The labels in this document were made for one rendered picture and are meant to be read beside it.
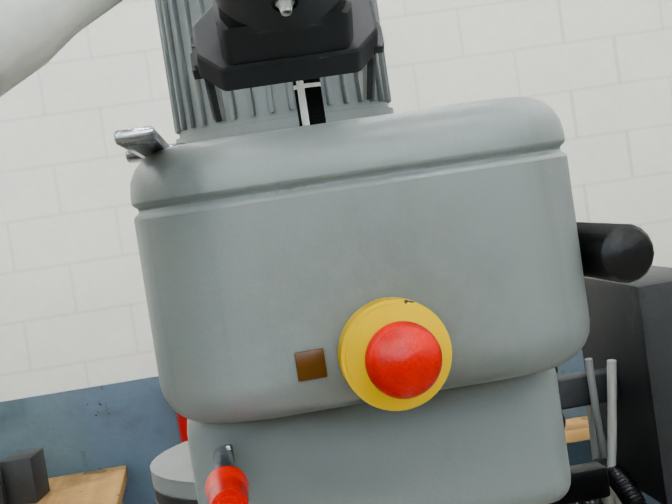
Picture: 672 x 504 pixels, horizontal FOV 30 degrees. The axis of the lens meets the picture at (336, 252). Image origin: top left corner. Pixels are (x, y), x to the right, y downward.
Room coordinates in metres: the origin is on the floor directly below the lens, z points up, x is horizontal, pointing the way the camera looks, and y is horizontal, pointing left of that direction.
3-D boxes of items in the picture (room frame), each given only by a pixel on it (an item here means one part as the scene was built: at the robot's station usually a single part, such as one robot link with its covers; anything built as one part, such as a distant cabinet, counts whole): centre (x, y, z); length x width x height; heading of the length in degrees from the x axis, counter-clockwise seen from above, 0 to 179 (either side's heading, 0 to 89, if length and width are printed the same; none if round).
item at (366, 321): (0.67, -0.02, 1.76); 0.06 x 0.02 x 0.06; 96
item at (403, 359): (0.65, -0.03, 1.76); 0.04 x 0.03 x 0.04; 96
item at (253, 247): (0.92, 0.00, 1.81); 0.47 x 0.26 x 0.16; 6
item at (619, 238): (0.95, -0.14, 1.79); 0.45 x 0.04 x 0.04; 6
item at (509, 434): (0.94, 0.01, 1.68); 0.34 x 0.24 x 0.10; 6
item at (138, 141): (0.74, 0.10, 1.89); 0.24 x 0.04 x 0.01; 5
